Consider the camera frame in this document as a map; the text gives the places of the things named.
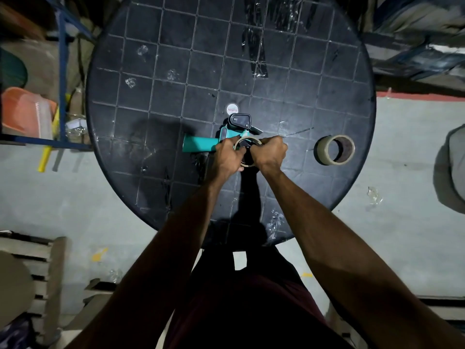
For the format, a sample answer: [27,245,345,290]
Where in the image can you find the person's left hand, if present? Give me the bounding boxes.
[213,137,247,183]

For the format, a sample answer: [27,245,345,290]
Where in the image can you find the person's right hand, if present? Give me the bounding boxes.
[249,136,288,175]

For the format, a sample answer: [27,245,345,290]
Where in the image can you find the clear tape roll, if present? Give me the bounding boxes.
[233,137,263,167]

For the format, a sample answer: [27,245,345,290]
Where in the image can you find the teal tape dispenser gun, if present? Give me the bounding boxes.
[182,113,264,154]

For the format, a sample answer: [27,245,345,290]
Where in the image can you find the person's left forearm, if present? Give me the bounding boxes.
[65,174,240,349]

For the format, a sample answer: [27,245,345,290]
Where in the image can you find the person's right forearm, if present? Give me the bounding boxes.
[260,169,465,349]

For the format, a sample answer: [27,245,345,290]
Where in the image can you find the round black grid table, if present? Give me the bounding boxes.
[86,0,377,247]

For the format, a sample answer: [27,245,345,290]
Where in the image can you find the beige tape roll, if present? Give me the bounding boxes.
[313,135,356,166]

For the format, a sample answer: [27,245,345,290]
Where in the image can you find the person's dark red shorts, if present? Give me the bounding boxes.
[163,245,355,349]

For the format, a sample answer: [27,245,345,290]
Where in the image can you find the yellow tube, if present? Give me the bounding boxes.
[38,94,71,173]

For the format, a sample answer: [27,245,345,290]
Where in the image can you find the blue metal shelf rack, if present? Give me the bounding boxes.
[0,0,96,151]

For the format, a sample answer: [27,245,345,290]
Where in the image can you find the orange plastic container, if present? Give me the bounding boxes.
[1,87,58,139]

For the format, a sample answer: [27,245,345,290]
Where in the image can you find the green round object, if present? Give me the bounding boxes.
[0,47,28,92]

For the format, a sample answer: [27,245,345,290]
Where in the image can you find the wooden pallet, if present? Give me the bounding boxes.
[0,232,68,346]

